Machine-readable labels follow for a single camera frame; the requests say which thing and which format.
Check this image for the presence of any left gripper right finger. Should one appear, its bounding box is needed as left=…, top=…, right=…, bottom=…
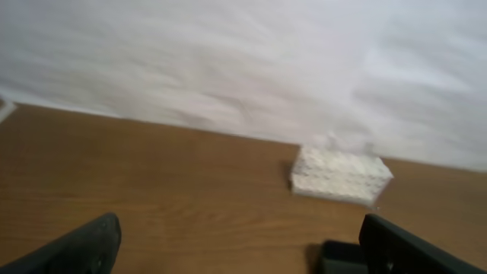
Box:
left=358, top=213, right=487, bottom=274

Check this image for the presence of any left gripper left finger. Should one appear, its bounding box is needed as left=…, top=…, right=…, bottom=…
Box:
left=0, top=212, right=123, bottom=274

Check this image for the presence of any white test tube rack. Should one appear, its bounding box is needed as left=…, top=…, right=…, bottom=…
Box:
left=289, top=145, right=395, bottom=208

